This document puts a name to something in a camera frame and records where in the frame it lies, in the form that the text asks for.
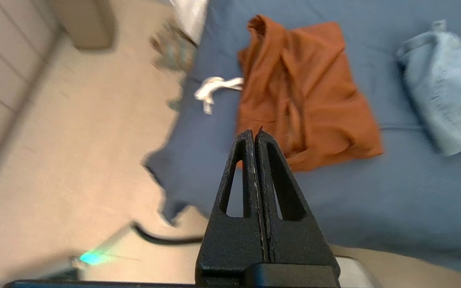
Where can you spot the brown trash bin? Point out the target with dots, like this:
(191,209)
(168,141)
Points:
(86,24)

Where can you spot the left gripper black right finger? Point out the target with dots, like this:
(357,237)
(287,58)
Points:
(294,248)

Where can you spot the gray box with green light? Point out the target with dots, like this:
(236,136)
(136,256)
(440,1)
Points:
(74,266)

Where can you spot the green patterned fabric item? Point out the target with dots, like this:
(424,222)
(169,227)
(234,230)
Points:
(174,48)

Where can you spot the light blue denim shorts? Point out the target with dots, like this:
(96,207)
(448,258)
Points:
(450,92)

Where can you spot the brown shorts with white print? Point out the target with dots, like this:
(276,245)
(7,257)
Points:
(306,92)

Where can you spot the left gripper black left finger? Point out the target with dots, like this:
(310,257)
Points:
(234,248)

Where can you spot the bed with blue sheet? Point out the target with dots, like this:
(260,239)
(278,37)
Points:
(374,200)

